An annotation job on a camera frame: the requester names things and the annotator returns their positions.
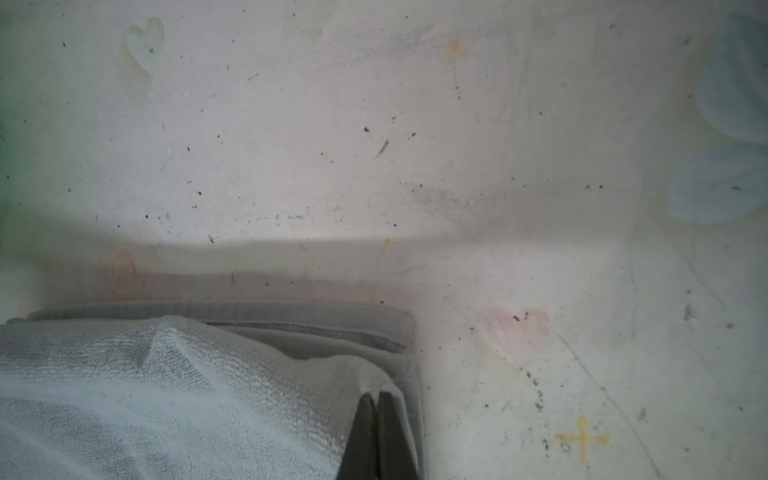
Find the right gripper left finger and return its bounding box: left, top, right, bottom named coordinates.
left=336, top=393, right=378, bottom=480

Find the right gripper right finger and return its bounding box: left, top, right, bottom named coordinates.
left=377, top=391, right=419, bottom=480

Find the plain grey towel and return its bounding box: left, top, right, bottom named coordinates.
left=1, top=301, right=427, bottom=479

